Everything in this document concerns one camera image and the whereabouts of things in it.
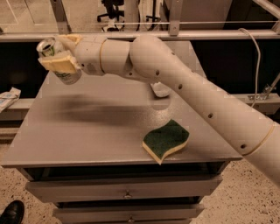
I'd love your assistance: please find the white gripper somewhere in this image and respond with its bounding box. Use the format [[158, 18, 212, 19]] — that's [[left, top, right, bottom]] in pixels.
[[38, 34, 106, 76]]

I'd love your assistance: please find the green white 7up can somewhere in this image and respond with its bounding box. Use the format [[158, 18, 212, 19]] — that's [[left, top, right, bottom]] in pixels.
[[36, 38, 81, 85]]

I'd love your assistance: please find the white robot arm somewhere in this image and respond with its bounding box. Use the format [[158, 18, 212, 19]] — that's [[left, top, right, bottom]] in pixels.
[[37, 35, 280, 186]]

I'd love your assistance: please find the black office chair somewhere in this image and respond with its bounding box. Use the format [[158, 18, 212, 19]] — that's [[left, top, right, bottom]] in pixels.
[[97, 0, 124, 22]]

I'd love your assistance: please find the white crumpled packet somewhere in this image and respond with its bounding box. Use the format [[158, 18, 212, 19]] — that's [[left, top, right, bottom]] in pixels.
[[0, 87, 21, 113]]

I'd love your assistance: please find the grey drawer cabinet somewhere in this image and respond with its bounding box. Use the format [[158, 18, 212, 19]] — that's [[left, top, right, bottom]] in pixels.
[[3, 75, 237, 224]]

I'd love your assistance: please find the white plastic bottle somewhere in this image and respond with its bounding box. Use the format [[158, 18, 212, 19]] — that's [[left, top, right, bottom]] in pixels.
[[150, 82, 171, 98]]

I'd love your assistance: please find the green yellow sponge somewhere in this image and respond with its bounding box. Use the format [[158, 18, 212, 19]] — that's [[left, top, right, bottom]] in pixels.
[[142, 119, 190, 165]]

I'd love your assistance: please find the upper grey drawer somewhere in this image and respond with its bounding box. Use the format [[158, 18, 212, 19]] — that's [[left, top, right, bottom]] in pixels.
[[25, 175, 222, 202]]

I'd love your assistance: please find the grey drawer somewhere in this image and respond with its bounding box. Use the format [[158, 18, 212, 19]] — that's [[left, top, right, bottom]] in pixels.
[[25, 175, 222, 202], [53, 204, 204, 224]]

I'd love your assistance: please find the black shoe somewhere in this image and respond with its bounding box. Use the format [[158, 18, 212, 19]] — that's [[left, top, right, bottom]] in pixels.
[[0, 200, 25, 224]]

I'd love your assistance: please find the lower grey drawer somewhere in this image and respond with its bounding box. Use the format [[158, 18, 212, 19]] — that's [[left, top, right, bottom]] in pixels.
[[53, 204, 204, 224]]

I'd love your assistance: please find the metal railing frame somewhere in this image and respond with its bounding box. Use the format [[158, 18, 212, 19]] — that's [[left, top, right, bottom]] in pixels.
[[0, 0, 280, 42]]

